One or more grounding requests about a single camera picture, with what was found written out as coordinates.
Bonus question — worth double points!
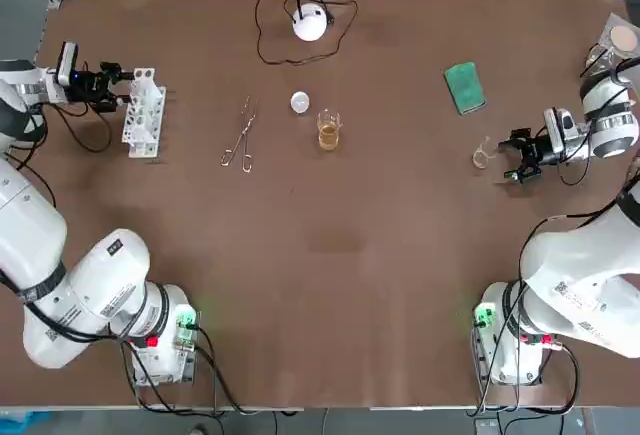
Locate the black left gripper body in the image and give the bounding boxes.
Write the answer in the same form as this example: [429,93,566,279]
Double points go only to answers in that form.
[69,70,109,104]

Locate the tripod stand with gauze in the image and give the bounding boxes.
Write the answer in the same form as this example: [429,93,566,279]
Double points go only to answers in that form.
[599,13,640,64]

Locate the black lamp cable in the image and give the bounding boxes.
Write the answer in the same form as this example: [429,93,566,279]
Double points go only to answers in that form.
[255,0,359,66]

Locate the white test tube rack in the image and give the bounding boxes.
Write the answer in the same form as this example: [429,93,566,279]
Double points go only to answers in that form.
[121,67,167,160]

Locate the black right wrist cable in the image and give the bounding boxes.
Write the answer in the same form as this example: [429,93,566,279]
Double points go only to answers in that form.
[542,127,594,186]

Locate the metal crucible tongs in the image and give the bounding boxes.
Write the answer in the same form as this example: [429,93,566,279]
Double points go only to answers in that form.
[220,96,261,175]

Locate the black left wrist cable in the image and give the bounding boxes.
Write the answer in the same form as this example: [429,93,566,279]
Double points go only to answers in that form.
[49,102,114,152]

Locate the black right base cable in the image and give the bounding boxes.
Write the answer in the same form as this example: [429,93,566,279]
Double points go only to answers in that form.
[547,342,581,414]

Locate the small clear glass vessel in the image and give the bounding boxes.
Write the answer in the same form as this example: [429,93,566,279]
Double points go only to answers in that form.
[584,43,615,76]

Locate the glass beaker with amber liquid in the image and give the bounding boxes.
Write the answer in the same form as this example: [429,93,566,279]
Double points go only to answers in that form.
[316,109,344,152]

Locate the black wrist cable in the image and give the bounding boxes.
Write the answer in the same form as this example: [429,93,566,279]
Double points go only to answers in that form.
[49,102,114,152]
[542,127,594,186]

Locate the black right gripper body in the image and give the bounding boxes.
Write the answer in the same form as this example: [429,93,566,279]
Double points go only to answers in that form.
[523,135,560,166]

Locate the black left base cable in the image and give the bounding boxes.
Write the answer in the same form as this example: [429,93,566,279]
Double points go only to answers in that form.
[189,322,306,416]

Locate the black base cable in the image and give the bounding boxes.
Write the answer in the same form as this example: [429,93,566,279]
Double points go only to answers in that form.
[547,342,581,414]
[189,322,306,416]

